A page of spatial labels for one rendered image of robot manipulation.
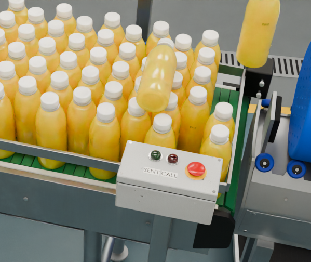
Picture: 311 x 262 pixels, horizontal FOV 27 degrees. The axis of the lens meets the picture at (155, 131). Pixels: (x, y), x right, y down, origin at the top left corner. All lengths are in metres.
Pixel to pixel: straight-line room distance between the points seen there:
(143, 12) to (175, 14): 1.73
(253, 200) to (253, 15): 0.47
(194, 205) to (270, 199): 0.33
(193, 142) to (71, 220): 0.36
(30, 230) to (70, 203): 0.99
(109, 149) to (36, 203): 0.27
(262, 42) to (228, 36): 2.08
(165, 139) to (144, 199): 0.16
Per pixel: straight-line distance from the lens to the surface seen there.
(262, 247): 1.81
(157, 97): 1.37
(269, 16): 1.37
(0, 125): 1.49
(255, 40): 1.40
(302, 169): 1.54
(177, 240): 1.60
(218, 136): 1.37
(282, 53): 3.44
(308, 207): 1.60
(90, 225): 1.62
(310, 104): 1.39
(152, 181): 1.27
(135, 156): 1.31
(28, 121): 1.50
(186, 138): 1.52
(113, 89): 1.45
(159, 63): 1.42
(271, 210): 1.60
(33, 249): 2.50
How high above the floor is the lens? 2.08
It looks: 46 degrees down
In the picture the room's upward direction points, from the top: 7 degrees clockwise
